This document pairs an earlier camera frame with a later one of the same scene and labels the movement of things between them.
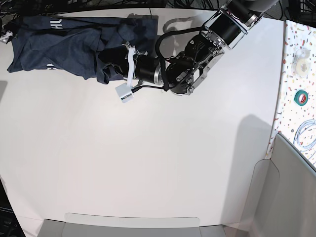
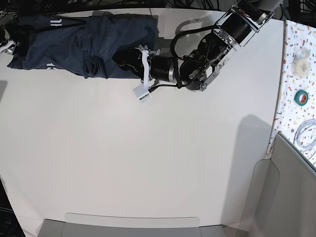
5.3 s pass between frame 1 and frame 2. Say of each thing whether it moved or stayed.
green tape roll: stayed
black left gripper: moved
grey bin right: stayed
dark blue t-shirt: stayed
